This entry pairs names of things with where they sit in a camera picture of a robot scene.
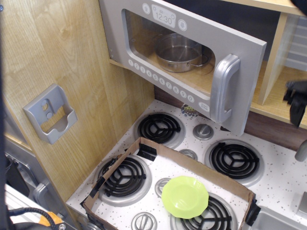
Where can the grey back stove knob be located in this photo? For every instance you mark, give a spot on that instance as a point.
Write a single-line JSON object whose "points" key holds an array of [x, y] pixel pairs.
{"points": [[203, 132]]}

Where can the grey centre small knob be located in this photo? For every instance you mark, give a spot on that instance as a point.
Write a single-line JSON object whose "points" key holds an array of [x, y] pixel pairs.
{"points": [[189, 153]]}

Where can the grey oven door handle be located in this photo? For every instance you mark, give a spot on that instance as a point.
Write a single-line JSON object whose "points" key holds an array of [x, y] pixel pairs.
{"points": [[41, 195]]}

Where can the grey wall phone holder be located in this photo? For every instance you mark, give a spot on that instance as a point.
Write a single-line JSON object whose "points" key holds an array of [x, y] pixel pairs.
{"points": [[44, 107]]}

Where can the hanging small spatula toy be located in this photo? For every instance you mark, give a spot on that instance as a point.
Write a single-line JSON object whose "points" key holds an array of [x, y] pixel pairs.
{"points": [[224, 129]]}

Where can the front left black burner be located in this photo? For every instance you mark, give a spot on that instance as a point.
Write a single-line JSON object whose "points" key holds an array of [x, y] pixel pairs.
{"points": [[128, 184]]}

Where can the hanging round strainer toy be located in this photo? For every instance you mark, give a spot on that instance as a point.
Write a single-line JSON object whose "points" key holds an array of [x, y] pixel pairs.
{"points": [[188, 111]]}

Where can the green plastic plate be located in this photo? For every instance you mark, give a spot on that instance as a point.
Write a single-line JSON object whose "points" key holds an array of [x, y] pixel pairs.
{"points": [[185, 197]]}

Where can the back left black burner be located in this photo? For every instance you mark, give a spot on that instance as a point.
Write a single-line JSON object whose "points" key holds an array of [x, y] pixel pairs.
{"points": [[162, 128]]}

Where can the front right black burner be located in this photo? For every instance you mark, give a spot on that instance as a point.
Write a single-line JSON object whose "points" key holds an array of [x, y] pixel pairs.
{"points": [[217, 216]]}

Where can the black burner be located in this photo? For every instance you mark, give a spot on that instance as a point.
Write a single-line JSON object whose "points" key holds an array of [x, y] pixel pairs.
{"points": [[217, 216], [237, 160], [162, 128], [128, 184]]}

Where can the grey sink faucet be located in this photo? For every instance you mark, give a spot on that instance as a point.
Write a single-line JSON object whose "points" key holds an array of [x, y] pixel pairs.
{"points": [[301, 154]]}

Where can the grey middle stove knob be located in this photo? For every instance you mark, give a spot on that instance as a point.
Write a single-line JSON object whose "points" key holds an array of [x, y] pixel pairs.
{"points": [[160, 185]]}

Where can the grey stove knob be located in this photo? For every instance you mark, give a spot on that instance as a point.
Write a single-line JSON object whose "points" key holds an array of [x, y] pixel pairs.
{"points": [[144, 221], [203, 132], [160, 185]]}

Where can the back right black burner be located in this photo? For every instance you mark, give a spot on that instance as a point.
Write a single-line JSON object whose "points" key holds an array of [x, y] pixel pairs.
{"points": [[237, 160]]}

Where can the brown cardboard frame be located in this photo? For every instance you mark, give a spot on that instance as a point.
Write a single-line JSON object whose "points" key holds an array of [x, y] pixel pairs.
{"points": [[163, 162]]}

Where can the stainless steel pot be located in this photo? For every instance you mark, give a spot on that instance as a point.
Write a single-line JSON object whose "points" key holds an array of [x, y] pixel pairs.
{"points": [[176, 53]]}

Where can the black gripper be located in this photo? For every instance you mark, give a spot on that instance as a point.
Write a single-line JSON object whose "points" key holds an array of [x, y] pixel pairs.
{"points": [[296, 96]]}

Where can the grey toy microwave door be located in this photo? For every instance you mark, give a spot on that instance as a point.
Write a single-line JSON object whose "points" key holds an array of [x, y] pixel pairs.
{"points": [[223, 89]]}

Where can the grey front stove knob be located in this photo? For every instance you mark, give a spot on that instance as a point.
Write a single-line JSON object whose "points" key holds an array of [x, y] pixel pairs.
{"points": [[144, 221]]}

